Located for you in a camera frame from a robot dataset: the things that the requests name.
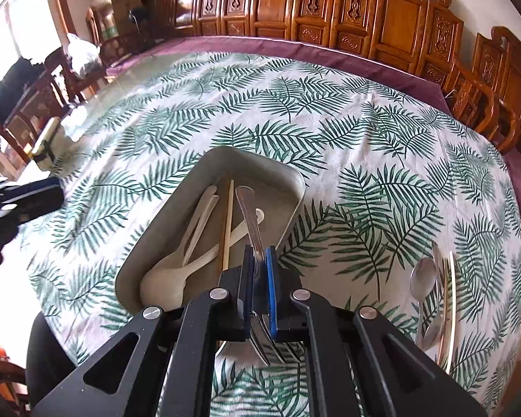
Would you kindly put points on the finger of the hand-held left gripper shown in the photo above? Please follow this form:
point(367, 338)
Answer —
point(39, 184)
point(39, 206)

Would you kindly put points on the large white spoon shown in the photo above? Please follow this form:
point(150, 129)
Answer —
point(165, 287)

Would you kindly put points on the dark wooden chair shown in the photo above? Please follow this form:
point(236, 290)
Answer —
point(54, 95)

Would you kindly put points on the black clothing pile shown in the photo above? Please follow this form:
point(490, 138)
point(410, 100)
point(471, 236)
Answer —
point(6, 91)

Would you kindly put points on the wood framed window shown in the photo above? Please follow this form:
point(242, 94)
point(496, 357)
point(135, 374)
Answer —
point(26, 8)

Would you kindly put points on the metal fork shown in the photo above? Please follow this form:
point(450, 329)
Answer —
point(249, 217)

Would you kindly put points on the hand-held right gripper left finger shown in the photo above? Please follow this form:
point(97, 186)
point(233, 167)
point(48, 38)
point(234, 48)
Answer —
point(246, 286)

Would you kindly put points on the carved wooden sofa bench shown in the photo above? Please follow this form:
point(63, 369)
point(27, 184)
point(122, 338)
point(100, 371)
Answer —
point(278, 0)

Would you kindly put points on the grey rectangular container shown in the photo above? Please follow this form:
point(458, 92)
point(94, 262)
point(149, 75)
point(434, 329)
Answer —
point(243, 165)

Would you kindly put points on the leaf print tablecloth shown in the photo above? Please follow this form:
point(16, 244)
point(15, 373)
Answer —
point(351, 139)

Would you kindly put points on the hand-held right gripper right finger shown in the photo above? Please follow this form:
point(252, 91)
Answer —
point(271, 295)

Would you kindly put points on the green print cardboard box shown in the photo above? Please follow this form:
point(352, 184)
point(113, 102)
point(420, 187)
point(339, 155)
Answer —
point(126, 13)

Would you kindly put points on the tan wooden chopstick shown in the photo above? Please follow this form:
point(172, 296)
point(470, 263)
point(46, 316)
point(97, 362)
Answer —
point(229, 217)

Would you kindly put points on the light wooden chair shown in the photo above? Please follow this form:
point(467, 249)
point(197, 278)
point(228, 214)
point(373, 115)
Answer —
point(93, 24)

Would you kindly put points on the clear plastic bag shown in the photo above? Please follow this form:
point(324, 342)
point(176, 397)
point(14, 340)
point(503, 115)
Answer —
point(83, 54)

